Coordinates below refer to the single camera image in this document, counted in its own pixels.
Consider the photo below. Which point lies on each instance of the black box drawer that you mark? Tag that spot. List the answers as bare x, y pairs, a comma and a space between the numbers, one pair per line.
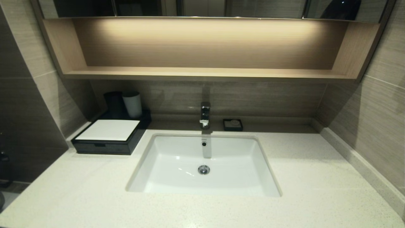
107, 148

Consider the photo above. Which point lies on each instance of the black box housing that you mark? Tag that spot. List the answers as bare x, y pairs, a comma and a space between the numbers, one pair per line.
144, 122

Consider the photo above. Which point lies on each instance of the chrome faucet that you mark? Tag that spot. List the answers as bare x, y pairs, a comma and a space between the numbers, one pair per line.
205, 114

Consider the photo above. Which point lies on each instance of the black soap dish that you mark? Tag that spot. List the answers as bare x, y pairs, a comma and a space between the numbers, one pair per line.
226, 127

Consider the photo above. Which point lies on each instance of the beige soap bar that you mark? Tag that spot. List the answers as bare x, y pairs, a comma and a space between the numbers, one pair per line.
234, 122

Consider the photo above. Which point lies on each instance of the chrome sink drain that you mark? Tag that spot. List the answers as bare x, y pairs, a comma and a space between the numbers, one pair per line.
203, 169

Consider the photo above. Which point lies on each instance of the white sink basin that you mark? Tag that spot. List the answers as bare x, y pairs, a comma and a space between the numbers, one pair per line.
221, 177

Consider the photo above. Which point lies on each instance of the white cup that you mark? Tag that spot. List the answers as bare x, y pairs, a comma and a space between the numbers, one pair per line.
133, 104

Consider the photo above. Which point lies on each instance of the black cup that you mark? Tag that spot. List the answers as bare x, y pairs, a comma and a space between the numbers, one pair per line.
113, 104

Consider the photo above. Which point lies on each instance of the white rectangular sheet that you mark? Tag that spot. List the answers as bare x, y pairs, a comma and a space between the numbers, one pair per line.
109, 129

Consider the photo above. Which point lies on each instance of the mirror cabinet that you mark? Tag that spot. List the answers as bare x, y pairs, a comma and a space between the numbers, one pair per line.
202, 8

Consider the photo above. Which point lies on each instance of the wooden wall shelf niche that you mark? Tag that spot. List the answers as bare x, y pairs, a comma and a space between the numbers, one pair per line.
202, 47

